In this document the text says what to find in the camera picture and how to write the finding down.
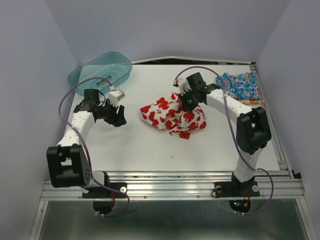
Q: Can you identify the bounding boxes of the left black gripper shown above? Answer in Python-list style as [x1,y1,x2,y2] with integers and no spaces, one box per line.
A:
[97,98,127,127]

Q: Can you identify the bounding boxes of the red poppy white skirt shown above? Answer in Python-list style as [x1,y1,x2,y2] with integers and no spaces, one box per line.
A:
[139,92,207,140]

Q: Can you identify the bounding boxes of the blue floral skirt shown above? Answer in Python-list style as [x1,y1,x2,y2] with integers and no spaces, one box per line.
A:
[215,72,263,100]

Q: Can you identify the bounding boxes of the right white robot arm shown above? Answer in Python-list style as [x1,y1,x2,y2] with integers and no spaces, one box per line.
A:
[173,72,272,195]

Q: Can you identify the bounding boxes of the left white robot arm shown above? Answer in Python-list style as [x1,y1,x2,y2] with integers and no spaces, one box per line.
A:
[46,87,127,197]

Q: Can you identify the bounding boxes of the teal plastic bin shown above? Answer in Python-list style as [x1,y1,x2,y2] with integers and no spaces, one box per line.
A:
[67,51,133,96]

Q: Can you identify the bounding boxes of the orange floral folded skirt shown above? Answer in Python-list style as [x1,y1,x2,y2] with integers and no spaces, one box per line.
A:
[236,98,264,105]

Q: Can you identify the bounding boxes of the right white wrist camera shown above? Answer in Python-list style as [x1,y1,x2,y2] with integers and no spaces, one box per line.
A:
[173,77,191,95]

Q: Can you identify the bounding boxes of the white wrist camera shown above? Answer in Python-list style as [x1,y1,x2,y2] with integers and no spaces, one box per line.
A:
[108,89,125,107]
[173,77,191,95]

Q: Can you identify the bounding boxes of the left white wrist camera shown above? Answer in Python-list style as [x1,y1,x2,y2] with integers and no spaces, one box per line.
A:
[108,89,125,107]

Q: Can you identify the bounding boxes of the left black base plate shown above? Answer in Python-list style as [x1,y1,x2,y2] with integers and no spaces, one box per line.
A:
[82,182,128,199]

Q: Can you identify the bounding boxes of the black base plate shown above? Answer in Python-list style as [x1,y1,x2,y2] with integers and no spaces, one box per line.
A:
[82,182,128,199]
[211,181,260,198]

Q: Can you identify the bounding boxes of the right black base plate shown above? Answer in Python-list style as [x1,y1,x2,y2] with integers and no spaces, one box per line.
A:
[211,181,260,198]

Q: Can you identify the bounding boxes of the aluminium right side rail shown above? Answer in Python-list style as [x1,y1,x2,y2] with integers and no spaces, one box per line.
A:
[249,62,302,180]

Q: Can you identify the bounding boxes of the aluminium front rail frame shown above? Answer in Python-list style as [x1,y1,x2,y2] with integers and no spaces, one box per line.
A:
[27,170,313,240]

